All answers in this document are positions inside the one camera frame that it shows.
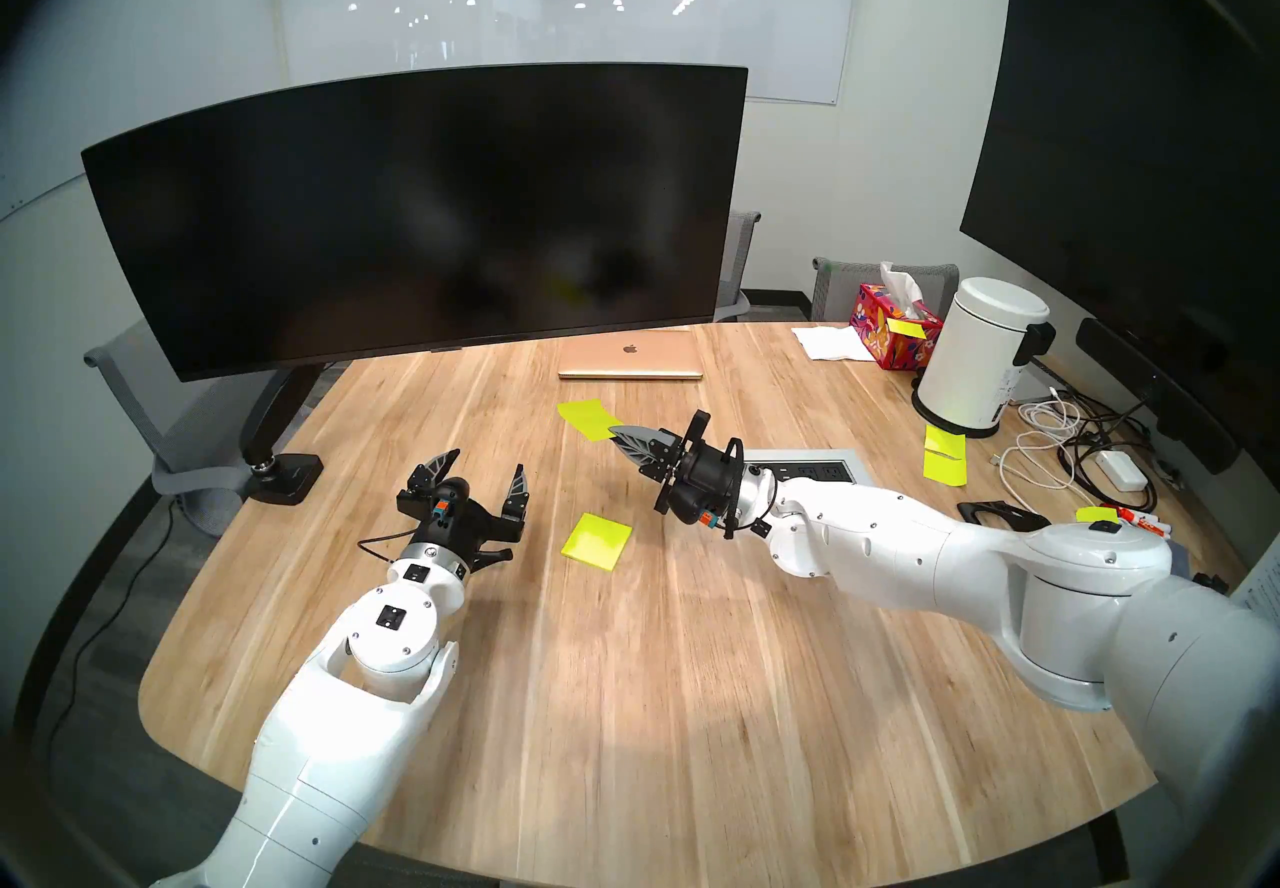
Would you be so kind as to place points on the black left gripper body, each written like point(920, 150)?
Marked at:
point(458, 528)

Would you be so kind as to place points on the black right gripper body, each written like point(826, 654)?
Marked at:
point(710, 481)

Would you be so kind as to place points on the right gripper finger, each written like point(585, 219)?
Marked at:
point(650, 462)
point(652, 441)

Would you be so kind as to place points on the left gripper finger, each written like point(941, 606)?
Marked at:
point(425, 478)
point(513, 498)

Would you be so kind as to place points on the peeled yellow sticky note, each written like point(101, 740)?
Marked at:
point(585, 418)

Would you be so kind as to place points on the yellow sticky note pad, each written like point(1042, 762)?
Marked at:
point(597, 542)

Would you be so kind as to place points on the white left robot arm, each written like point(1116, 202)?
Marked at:
point(340, 726)

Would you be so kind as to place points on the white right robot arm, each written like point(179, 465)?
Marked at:
point(950, 556)

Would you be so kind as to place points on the black curved monitor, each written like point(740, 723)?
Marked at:
point(420, 206)

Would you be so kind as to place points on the curled yellow sticky note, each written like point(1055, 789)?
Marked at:
point(1095, 514)

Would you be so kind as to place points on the gold closed laptop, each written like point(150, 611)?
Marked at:
point(630, 356)

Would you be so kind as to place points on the grey table power outlet panel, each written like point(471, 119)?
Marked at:
point(860, 466)

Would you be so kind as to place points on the white paper napkin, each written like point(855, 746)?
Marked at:
point(830, 343)

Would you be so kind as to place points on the grey mesh office chair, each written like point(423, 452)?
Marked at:
point(140, 396)
point(845, 288)
point(738, 261)

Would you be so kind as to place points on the colourful tissue box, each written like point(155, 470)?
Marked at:
point(890, 341)

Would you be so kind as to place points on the black laptop stand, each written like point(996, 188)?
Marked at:
point(985, 511)

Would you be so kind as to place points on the white pedal trash can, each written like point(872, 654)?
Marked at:
point(975, 351)

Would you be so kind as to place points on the white rectangular box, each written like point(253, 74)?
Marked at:
point(1030, 386)

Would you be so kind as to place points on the white power adapter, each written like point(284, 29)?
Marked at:
point(1122, 469)

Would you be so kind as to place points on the white orange marker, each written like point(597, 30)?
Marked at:
point(1150, 526)

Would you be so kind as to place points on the grey whiteboard eraser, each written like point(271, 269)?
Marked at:
point(1180, 558)

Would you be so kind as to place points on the small black clip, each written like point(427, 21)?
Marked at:
point(1212, 584)

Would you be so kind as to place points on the white printed paper sheet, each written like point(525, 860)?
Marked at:
point(1265, 591)

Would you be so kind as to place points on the glass wall whiteboard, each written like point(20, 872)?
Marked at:
point(720, 6)

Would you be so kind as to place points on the black wall television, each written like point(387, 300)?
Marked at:
point(1130, 146)

